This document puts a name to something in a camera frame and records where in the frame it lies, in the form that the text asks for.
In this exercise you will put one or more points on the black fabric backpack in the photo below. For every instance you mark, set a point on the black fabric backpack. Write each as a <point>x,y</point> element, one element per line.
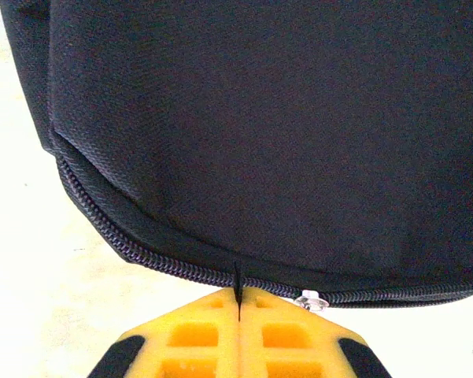
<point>259,138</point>

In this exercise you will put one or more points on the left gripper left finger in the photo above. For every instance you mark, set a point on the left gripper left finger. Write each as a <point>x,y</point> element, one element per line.
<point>196,346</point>

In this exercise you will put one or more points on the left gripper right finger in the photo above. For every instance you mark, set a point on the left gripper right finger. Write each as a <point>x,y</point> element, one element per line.
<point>295,346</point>

